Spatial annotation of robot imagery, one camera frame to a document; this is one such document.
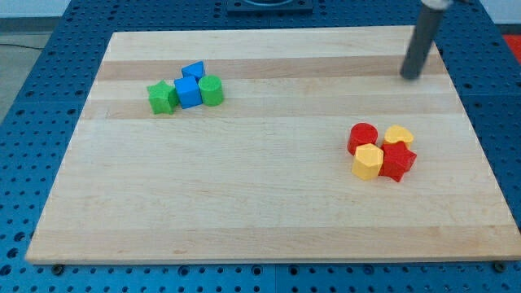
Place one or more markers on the blue cube block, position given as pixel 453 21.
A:
pixel 188 92

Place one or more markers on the blue triangle block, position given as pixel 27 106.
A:
pixel 196 70

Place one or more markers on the wooden board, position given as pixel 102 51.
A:
pixel 266 176

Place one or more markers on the green cylinder block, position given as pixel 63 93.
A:
pixel 211 91

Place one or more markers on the red cylinder block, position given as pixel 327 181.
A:
pixel 361 134

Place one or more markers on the yellow hexagon block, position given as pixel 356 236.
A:
pixel 367 161

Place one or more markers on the green star block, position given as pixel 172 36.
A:
pixel 162 98

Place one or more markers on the yellow heart block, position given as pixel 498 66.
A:
pixel 398 133

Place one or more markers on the red star block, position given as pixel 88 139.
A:
pixel 398 159

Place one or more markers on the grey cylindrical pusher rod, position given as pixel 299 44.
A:
pixel 425 30

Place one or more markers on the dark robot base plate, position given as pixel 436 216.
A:
pixel 268 6

